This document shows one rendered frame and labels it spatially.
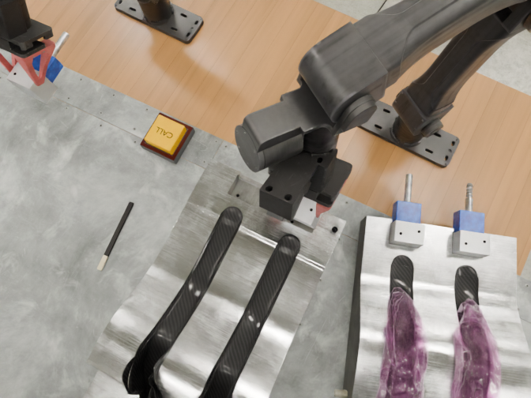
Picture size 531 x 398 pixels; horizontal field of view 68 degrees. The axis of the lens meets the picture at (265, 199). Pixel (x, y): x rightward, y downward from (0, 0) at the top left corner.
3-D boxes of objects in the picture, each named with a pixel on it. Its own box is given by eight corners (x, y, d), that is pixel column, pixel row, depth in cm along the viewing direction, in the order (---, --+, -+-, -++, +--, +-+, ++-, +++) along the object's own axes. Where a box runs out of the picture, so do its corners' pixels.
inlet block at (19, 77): (63, 38, 76) (47, 19, 71) (84, 47, 75) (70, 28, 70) (25, 94, 73) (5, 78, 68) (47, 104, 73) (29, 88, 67)
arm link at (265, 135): (262, 193, 46) (285, 143, 35) (227, 134, 48) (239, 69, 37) (341, 156, 50) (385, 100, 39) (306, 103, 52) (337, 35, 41)
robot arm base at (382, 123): (464, 155, 70) (478, 123, 72) (362, 106, 73) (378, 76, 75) (445, 169, 78) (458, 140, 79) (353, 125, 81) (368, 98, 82)
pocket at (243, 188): (241, 177, 73) (239, 170, 69) (266, 189, 72) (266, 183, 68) (229, 198, 72) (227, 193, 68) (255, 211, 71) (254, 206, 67)
